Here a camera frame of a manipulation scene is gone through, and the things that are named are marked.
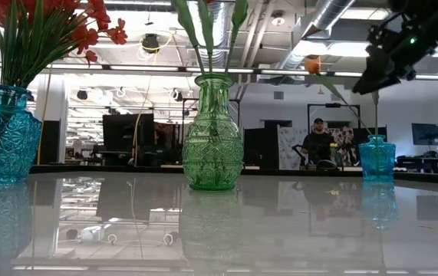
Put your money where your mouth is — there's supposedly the black metal table frame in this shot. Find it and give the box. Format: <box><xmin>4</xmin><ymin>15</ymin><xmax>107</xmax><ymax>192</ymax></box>
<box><xmin>30</xmin><ymin>163</ymin><xmax>438</xmax><ymax>186</ymax></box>

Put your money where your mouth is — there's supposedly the wall-mounted dark monitor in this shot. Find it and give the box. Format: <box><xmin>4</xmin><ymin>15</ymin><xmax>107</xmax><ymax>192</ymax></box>
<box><xmin>411</xmin><ymin>123</ymin><xmax>438</xmax><ymax>146</ymax></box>

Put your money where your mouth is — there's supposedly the silver ventilation duct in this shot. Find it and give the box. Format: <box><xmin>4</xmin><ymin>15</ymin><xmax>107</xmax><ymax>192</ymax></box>
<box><xmin>278</xmin><ymin>0</ymin><xmax>357</xmax><ymax>71</ymax></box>

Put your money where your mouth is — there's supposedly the green glass vase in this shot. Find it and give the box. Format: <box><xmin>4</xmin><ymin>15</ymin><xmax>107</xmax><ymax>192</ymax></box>
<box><xmin>182</xmin><ymin>73</ymin><xmax>245</xmax><ymax>192</ymax></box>

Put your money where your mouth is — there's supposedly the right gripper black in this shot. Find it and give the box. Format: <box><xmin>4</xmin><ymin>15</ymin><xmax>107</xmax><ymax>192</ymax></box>
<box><xmin>351</xmin><ymin>21</ymin><xmax>426</xmax><ymax>96</ymax></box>

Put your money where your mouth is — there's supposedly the large blue glass vase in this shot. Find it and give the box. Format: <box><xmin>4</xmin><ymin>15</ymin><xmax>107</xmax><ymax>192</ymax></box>
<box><xmin>0</xmin><ymin>84</ymin><xmax>42</xmax><ymax>185</ymax></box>

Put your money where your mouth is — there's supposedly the black partition panel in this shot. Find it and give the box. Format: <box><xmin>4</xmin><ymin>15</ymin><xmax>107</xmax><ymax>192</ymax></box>
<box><xmin>243</xmin><ymin>127</ymin><xmax>279</xmax><ymax>169</ymax></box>

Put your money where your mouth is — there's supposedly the person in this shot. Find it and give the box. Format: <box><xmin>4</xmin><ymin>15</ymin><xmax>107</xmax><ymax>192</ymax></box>
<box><xmin>301</xmin><ymin>117</ymin><xmax>337</xmax><ymax>166</ymax></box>

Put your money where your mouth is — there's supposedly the white patterned backdrop sheet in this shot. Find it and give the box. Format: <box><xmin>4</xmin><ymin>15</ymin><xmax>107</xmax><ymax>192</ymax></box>
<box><xmin>278</xmin><ymin>124</ymin><xmax>357</xmax><ymax>170</ymax></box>

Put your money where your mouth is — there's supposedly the black desk with equipment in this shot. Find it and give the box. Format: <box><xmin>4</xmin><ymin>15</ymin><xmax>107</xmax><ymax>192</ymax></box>
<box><xmin>396</xmin><ymin>150</ymin><xmax>438</xmax><ymax>173</ymax></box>

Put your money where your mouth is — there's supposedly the overhead light bar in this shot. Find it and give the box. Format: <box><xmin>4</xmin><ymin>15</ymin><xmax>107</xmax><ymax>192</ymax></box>
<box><xmin>0</xmin><ymin>61</ymin><xmax>438</xmax><ymax>81</ymax></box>

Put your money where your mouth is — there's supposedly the black hanging camera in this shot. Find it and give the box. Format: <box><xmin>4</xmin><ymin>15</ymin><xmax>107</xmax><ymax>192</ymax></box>
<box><xmin>141</xmin><ymin>33</ymin><xmax>161</xmax><ymax>54</ymax></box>

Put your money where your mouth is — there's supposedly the small blue glass vase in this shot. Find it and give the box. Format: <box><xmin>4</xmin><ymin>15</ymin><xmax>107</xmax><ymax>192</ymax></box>
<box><xmin>358</xmin><ymin>133</ymin><xmax>397</xmax><ymax>182</ymax></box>

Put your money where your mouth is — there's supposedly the green flower stems bunch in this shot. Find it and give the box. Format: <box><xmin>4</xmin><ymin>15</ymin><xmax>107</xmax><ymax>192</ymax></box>
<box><xmin>186</xmin><ymin>0</ymin><xmax>229</xmax><ymax>68</ymax></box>

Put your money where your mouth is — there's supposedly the black monitor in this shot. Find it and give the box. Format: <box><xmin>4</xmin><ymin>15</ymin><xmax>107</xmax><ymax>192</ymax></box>
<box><xmin>102</xmin><ymin>113</ymin><xmax>156</xmax><ymax>153</ymax></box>

